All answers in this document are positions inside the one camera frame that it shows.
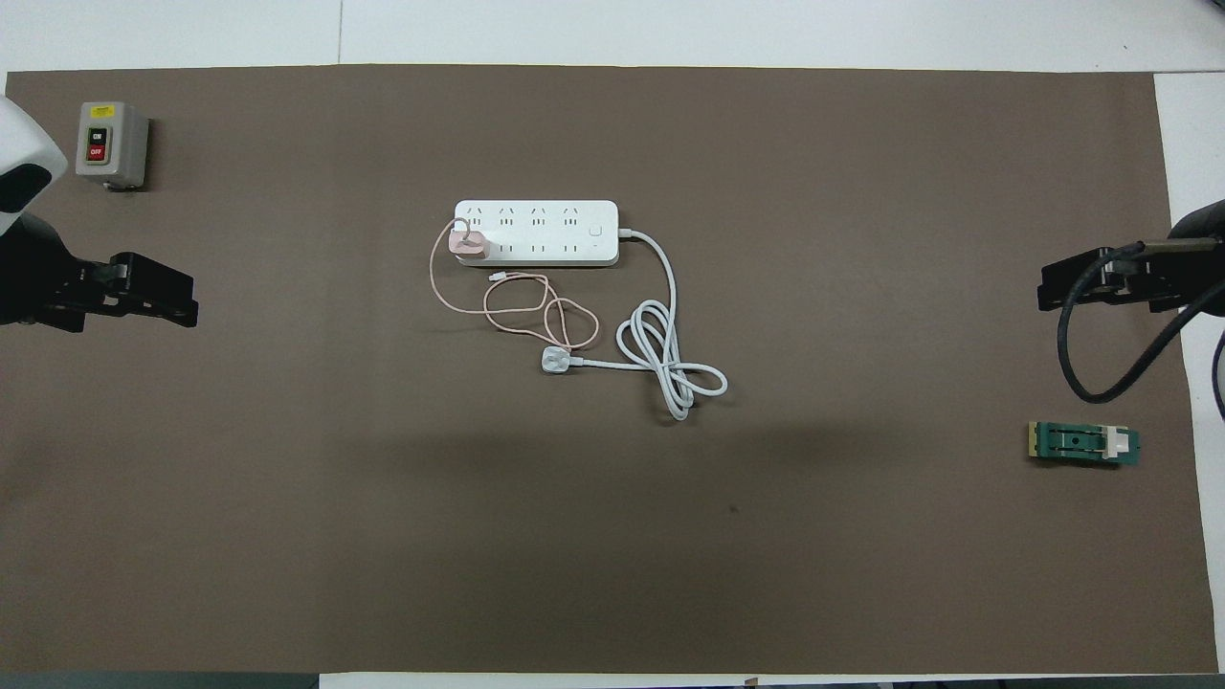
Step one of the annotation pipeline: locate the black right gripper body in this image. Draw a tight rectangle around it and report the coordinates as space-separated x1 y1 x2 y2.
1101 244 1199 315

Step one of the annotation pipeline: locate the pink charging cable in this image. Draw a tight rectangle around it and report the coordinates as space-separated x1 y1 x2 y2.
429 218 601 351

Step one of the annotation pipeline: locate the green knife switch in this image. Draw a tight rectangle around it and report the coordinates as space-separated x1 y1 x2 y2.
1028 421 1142 470

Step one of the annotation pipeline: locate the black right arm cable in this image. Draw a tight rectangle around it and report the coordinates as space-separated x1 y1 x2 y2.
1057 239 1225 404

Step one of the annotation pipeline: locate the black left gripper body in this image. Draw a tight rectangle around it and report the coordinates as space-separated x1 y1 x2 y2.
0 212 131 334

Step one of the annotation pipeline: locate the grey on-off switch box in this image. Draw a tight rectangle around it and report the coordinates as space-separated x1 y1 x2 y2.
76 101 152 192

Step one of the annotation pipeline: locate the white power strip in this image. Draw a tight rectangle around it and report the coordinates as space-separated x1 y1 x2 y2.
454 199 620 268

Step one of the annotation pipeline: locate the brown table mat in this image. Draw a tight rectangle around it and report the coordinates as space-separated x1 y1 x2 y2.
0 64 1218 676

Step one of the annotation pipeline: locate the white power strip cord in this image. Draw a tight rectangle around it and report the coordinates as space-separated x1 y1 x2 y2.
541 228 729 423

